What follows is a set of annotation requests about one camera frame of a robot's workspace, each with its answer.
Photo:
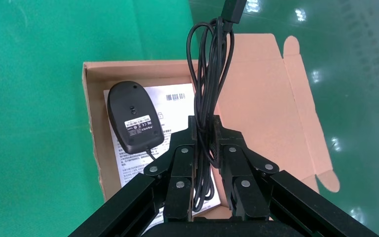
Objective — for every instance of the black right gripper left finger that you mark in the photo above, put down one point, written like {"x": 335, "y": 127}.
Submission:
{"x": 179, "y": 170}

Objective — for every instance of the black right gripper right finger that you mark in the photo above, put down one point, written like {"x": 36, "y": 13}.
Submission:
{"x": 238, "y": 176}

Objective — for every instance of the brown open cardboard box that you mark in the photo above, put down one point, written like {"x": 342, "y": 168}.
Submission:
{"x": 261, "y": 114}

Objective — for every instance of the white printed instruction sheet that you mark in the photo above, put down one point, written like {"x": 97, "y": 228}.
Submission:
{"x": 173, "y": 98}

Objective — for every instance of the green table cloth mat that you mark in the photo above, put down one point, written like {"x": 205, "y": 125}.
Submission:
{"x": 29, "y": 98}

